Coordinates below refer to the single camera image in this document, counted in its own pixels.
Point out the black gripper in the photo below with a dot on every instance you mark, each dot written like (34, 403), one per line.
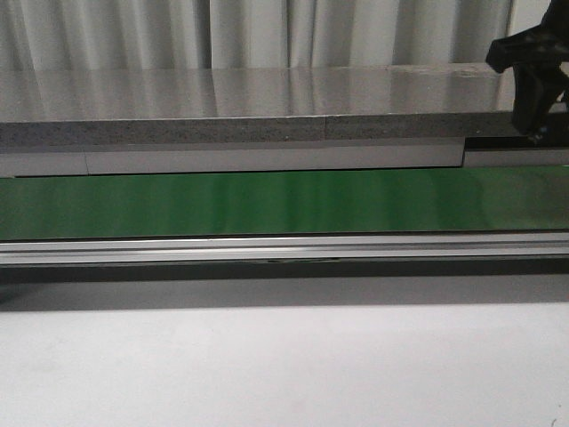
(540, 107)

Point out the grey speckled stone counter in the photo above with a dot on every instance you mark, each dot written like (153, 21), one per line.
(120, 107)

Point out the green conveyor belt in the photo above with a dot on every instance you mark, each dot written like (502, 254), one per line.
(284, 203)

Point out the white pleated curtain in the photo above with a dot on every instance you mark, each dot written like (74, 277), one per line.
(92, 35)

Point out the grey panel under counter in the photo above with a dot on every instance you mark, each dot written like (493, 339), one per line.
(207, 157)

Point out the aluminium conveyor front rail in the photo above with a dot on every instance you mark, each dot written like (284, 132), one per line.
(358, 247)

